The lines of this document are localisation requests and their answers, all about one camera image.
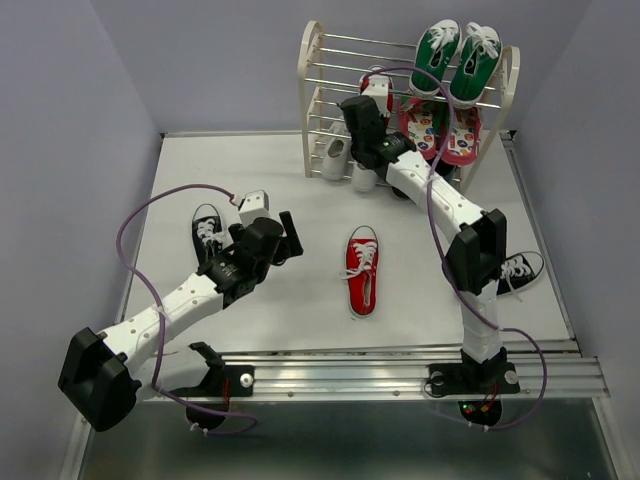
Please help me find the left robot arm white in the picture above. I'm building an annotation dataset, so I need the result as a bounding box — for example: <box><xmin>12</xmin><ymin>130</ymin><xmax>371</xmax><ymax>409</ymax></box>
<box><xmin>58</xmin><ymin>211</ymin><xmax>303</xmax><ymax>433</ymax></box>

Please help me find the aluminium mounting rail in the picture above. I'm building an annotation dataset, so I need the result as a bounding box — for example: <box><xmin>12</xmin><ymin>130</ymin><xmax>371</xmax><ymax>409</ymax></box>
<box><xmin>82</xmin><ymin>339</ymin><xmax>614</xmax><ymax>404</ymax></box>

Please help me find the pink patterned slipper left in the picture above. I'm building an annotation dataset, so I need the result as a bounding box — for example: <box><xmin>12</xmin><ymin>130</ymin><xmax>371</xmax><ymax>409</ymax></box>
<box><xmin>398</xmin><ymin>97</ymin><xmax>439</xmax><ymax>162</ymax></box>

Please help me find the pink patterned slipper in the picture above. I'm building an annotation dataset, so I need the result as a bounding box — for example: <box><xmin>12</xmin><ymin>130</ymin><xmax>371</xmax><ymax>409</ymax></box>
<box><xmin>398</xmin><ymin>97</ymin><xmax>439</xmax><ymax>162</ymax></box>
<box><xmin>439</xmin><ymin>106</ymin><xmax>482</xmax><ymax>167</ymax></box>

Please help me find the white sneaker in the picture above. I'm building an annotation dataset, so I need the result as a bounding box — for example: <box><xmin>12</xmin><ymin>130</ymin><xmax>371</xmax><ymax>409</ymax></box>
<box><xmin>351</xmin><ymin>163</ymin><xmax>378</xmax><ymax>193</ymax></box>
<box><xmin>321</xmin><ymin>121</ymin><xmax>351</xmax><ymax>181</ymax></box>

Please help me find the red sneaker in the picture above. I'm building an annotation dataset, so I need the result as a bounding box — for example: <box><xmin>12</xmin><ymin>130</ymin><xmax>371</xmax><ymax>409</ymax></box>
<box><xmin>359</xmin><ymin>65</ymin><xmax>394</xmax><ymax>124</ymax></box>
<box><xmin>340</xmin><ymin>225</ymin><xmax>379</xmax><ymax>317</ymax></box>

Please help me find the pink patterned slipper right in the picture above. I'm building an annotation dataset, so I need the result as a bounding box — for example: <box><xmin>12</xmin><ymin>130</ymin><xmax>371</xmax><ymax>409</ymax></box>
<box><xmin>439</xmin><ymin>106</ymin><xmax>482</xmax><ymax>167</ymax></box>

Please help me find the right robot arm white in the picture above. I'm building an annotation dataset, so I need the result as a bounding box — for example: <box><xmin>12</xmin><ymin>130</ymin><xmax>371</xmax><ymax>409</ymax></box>
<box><xmin>339</xmin><ymin>95</ymin><xmax>520</xmax><ymax>397</ymax></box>

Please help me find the green sneaker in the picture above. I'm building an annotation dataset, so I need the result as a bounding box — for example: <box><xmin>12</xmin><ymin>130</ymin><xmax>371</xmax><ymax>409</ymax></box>
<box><xmin>409</xmin><ymin>19</ymin><xmax>462</xmax><ymax>98</ymax></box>
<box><xmin>449</xmin><ymin>22</ymin><xmax>503</xmax><ymax>109</ymax></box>

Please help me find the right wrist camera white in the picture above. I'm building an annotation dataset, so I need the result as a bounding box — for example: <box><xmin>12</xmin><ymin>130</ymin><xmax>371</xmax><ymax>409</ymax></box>
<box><xmin>361</xmin><ymin>77</ymin><xmax>393</xmax><ymax>112</ymax></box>

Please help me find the cream metal shoe rack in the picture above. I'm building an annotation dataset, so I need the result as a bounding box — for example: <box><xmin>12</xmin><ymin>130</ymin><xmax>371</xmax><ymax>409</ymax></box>
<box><xmin>297</xmin><ymin>20</ymin><xmax>521</xmax><ymax>193</ymax></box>

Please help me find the black sneaker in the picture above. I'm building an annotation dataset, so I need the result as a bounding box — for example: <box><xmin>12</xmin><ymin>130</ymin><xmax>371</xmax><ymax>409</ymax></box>
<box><xmin>497</xmin><ymin>250</ymin><xmax>545</xmax><ymax>302</ymax></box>
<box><xmin>191</xmin><ymin>203</ymin><xmax>232</xmax><ymax>265</ymax></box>

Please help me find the green sneaker right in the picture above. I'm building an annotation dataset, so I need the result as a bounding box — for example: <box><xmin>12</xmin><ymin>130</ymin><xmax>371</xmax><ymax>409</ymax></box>
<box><xmin>449</xmin><ymin>22</ymin><xmax>503</xmax><ymax>109</ymax></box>

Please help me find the green sneaker left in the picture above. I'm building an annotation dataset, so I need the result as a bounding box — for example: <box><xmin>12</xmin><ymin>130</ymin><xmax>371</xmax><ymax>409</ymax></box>
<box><xmin>409</xmin><ymin>19</ymin><xmax>462</xmax><ymax>98</ymax></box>

